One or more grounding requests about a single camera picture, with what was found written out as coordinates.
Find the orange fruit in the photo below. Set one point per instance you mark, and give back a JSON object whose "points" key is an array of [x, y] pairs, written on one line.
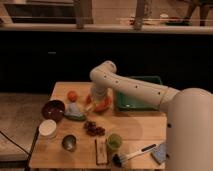
{"points": [[72, 96]]}

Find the metal cup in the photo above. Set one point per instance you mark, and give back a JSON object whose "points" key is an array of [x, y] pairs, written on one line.
{"points": [[69, 143]]}

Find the blue sponge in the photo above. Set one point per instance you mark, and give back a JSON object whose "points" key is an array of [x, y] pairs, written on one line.
{"points": [[159, 153]]}

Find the white black dish brush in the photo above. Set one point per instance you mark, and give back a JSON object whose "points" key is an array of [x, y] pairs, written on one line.
{"points": [[119, 159]]}

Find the green cup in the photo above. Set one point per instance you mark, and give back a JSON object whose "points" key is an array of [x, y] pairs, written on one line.
{"points": [[114, 142]]}

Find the green plastic tray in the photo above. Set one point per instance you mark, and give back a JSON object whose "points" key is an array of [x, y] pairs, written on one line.
{"points": [[127, 103]]}

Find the wooden table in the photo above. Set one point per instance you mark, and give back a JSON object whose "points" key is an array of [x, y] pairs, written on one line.
{"points": [[77, 147]]}

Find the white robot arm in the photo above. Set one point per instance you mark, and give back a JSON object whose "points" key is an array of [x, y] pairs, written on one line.
{"points": [[189, 133]]}

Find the red bowl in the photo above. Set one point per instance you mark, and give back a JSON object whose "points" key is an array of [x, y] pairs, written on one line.
{"points": [[106, 102]]}

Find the dark purple bowl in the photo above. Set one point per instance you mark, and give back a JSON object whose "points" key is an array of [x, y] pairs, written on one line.
{"points": [[53, 109]]}

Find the bunch of dark grapes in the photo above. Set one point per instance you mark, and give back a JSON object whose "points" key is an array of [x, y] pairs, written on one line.
{"points": [[93, 130]]}

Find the brown wooden block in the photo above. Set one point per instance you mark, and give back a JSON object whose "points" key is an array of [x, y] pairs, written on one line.
{"points": [[101, 152]]}

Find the white cup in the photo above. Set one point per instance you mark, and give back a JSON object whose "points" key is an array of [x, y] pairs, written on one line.
{"points": [[48, 128]]}

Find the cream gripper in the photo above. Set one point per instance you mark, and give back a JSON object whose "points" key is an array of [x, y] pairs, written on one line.
{"points": [[95, 103]]}

